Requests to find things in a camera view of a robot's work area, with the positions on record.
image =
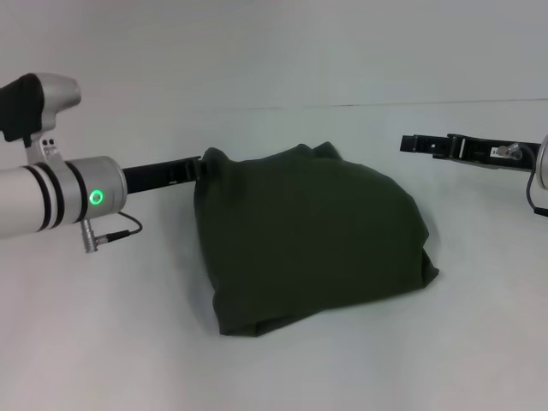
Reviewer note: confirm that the dark green t-shirt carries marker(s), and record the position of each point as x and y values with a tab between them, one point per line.
308	240

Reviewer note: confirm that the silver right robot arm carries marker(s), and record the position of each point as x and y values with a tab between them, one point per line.
543	162

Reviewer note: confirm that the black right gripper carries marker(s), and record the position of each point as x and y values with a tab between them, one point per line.
488	152

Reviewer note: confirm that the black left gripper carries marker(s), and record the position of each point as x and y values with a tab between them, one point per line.
154	175

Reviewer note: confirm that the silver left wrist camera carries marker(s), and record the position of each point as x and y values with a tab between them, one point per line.
38	107

